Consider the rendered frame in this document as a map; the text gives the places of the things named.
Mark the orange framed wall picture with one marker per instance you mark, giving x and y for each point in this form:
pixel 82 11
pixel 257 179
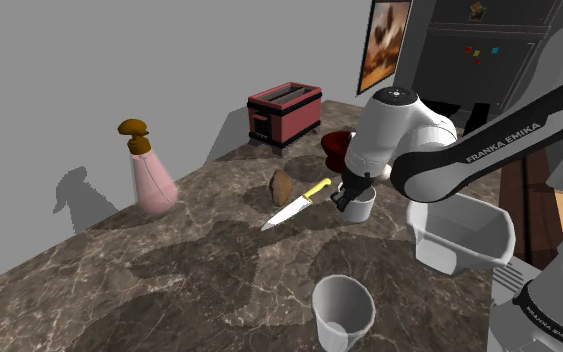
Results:
pixel 383 44

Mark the red toaster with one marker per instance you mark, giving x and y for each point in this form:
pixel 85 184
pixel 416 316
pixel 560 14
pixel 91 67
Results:
pixel 288 117

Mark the grey robot stand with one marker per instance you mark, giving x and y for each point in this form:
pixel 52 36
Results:
pixel 503 322

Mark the dark fridge with magnets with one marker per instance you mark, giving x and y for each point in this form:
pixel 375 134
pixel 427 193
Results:
pixel 476 63

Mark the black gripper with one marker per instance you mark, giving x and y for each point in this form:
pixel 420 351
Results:
pixel 356 184

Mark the dark red bowl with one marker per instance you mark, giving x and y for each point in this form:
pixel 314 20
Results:
pixel 333 144

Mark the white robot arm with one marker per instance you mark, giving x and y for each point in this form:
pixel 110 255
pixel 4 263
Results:
pixel 410 124

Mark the pink soap dispenser brown pump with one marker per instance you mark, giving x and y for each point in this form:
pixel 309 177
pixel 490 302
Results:
pixel 152 183

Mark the grey white tall cup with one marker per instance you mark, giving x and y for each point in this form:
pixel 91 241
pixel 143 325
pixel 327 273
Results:
pixel 342 307

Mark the small white cup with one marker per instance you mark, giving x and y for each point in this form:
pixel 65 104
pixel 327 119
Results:
pixel 361 209

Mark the brown potato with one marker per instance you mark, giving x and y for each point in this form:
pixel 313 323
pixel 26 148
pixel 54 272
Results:
pixel 280 187

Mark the large white angular bowl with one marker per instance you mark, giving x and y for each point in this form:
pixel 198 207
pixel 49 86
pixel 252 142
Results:
pixel 461 234

